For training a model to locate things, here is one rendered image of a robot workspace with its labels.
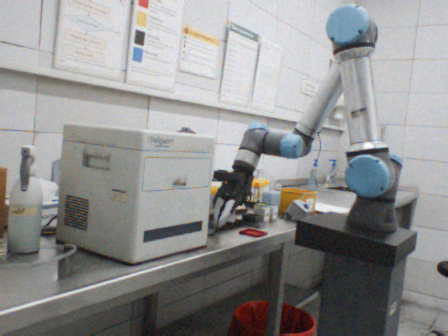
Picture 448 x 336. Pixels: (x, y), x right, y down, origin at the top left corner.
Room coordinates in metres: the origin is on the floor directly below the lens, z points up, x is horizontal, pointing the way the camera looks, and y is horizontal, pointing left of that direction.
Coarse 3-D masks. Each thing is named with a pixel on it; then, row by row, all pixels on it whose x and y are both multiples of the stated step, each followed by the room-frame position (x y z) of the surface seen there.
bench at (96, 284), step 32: (320, 192) 2.85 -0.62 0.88; (352, 192) 3.02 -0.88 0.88; (416, 192) 3.48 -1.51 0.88; (288, 224) 1.63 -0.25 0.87; (32, 256) 0.96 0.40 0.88; (96, 256) 1.01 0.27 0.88; (192, 256) 1.08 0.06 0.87; (224, 256) 1.19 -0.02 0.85; (256, 256) 1.41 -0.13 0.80; (0, 288) 0.76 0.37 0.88; (32, 288) 0.78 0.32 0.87; (64, 288) 0.79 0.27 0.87; (96, 288) 0.82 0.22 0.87; (128, 288) 0.89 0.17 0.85; (160, 288) 1.02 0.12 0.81; (256, 288) 2.68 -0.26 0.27; (288, 288) 2.73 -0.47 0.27; (0, 320) 0.67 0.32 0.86; (32, 320) 0.72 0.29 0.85; (64, 320) 0.80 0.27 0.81; (192, 320) 2.12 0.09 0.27; (224, 320) 2.16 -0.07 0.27
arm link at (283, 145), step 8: (264, 136) 1.39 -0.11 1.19; (272, 136) 1.38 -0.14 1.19; (280, 136) 1.37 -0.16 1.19; (288, 136) 1.36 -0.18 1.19; (296, 136) 1.36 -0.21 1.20; (264, 144) 1.39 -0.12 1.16; (272, 144) 1.37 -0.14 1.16; (280, 144) 1.36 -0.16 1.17; (288, 144) 1.35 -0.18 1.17; (296, 144) 1.35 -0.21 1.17; (264, 152) 1.40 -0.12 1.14; (272, 152) 1.38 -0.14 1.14; (280, 152) 1.37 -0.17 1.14; (288, 152) 1.35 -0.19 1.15; (296, 152) 1.35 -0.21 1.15
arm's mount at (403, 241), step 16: (304, 224) 1.29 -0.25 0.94; (320, 224) 1.29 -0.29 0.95; (336, 224) 1.32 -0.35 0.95; (304, 240) 1.29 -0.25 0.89; (320, 240) 1.26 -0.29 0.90; (336, 240) 1.24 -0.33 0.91; (352, 240) 1.21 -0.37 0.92; (368, 240) 1.19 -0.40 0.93; (384, 240) 1.19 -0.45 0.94; (400, 240) 1.22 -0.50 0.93; (352, 256) 1.21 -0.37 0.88; (368, 256) 1.19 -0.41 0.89; (384, 256) 1.17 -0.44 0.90; (400, 256) 1.21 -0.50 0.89
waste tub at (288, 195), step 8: (288, 192) 1.84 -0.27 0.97; (296, 192) 1.96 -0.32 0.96; (304, 192) 1.93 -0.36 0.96; (312, 192) 1.91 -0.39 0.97; (280, 200) 1.86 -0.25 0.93; (288, 200) 1.84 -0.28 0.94; (304, 200) 1.81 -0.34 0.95; (312, 200) 1.87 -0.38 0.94; (280, 208) 1.85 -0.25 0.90; (312, 208) 1.88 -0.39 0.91
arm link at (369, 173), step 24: (336, 24) 1.26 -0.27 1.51; (360, 24) 1.22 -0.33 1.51; (336, 48) 1.27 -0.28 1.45; (360, 48) 1.24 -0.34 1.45; (360, 72) 1.25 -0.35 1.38; (360, 96) 1.24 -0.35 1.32; (360, 120) 1.23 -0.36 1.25; (360, 144) 1.23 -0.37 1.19; (384, 144) 1.23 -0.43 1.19; (360, 168) 1.20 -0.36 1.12; (384, 168) 1.18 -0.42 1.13; (360, 192) 1.21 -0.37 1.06; (384, 192) 1.22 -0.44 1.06
